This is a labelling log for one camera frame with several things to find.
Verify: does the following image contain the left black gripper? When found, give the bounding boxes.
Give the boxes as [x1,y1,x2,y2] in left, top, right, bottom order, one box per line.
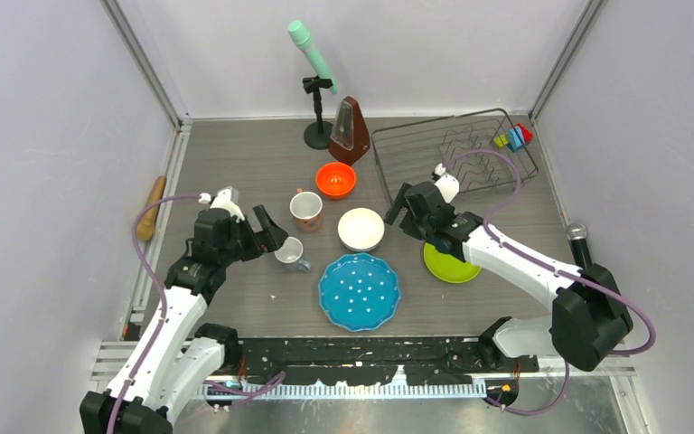
[219,205,286,266]

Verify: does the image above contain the white ceramic bowl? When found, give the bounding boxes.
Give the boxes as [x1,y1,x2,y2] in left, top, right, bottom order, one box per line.
[337,208,385,252]

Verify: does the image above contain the lime green plate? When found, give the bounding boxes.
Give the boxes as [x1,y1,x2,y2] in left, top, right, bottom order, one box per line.
[423,243,481,284]

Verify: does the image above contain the blue polka dot plate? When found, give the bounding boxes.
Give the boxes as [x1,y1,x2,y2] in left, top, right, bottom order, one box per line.
[317,252,401,333]

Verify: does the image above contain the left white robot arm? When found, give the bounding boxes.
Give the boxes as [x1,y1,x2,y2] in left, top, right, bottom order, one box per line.
[80,202,288,433]

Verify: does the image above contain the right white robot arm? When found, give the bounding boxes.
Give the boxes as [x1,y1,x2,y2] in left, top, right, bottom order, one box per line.
[385,180,633,372]

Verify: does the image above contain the pink patterned mug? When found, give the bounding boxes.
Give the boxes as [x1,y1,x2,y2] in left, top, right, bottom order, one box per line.
[289,188,324,233]

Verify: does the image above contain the orange bowl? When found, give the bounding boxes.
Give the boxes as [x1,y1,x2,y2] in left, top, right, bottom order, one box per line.
[315,161,357,200]

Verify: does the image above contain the brown wooden metronome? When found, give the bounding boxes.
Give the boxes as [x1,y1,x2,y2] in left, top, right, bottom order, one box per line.
[328,96,370,166]

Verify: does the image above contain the black microphone stand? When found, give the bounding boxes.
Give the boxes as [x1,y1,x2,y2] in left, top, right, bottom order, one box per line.
[302,76,333,150]

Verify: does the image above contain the colourful toy blocks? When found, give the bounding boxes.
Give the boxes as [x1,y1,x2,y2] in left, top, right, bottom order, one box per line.
[493,123,533,153]

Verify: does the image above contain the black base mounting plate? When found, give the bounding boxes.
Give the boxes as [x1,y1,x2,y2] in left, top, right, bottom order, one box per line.
[215,336,539,386]

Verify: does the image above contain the black handheld microphone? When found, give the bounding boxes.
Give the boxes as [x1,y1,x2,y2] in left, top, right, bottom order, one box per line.
[566,222,593,269]

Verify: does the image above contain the mint green microphone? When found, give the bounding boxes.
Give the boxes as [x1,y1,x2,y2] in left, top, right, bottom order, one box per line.
[287,20,339,95]

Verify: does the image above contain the small blue-handled cup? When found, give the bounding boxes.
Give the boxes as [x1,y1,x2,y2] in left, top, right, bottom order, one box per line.
[274,237,312,272]

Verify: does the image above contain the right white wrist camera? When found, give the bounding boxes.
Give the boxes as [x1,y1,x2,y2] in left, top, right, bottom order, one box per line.
[432,163,460,203]

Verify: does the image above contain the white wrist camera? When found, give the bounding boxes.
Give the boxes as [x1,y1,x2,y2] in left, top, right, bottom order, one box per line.
[432,163,460,203]
[198,186,246,222]

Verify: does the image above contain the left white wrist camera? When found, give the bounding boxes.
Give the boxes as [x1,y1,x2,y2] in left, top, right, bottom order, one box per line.
[198,186,246,222]

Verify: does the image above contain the black wire dish rack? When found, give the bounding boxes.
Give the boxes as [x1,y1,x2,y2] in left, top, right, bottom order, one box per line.
[371,108,539,200]

